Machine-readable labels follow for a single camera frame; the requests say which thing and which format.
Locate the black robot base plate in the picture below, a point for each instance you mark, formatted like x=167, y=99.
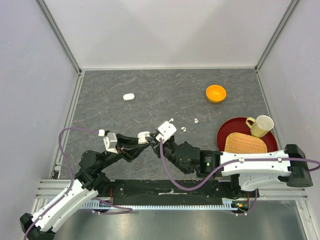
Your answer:
x=164, y=190

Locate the white oval case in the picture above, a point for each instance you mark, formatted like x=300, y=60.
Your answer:
x=128, y=97

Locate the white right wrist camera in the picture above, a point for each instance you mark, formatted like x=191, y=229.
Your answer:
x=165, y=131

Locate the aluminium frame post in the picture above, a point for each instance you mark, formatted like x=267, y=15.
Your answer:
x=277, y=33
x=42, y=5

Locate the aluminium frame right post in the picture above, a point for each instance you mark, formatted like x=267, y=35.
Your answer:
x=277, y=33

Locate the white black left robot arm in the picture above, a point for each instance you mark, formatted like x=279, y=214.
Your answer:
x=89, y=182

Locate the cream yellow mug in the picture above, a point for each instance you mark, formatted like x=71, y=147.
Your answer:
x=260, y=126

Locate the red round plate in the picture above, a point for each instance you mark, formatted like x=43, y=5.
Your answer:
x=238, y=125

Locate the woven bamboo tray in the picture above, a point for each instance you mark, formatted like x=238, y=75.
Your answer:
x=240, y=143

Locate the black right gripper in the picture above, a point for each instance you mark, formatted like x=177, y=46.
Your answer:
x=155, y=144

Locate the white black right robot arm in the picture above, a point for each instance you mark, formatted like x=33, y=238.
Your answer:
x=251, y=171

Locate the orange plastic bowl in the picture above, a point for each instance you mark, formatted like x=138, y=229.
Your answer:
x=215, y=93

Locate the aluminium frame left post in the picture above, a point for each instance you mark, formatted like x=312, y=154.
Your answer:
x=42, y=5

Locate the light blue cable duct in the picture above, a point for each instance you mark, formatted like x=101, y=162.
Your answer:
x=194, y=204

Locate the white earbud charging case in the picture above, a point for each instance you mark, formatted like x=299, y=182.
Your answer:
x=142, y=137

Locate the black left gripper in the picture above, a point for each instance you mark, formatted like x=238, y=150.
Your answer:
x=130, y=149

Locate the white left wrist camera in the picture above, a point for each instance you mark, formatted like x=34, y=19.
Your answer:
x=110, y=142

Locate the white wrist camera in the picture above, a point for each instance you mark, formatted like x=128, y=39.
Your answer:
x=165, y=131
x=110, y=142

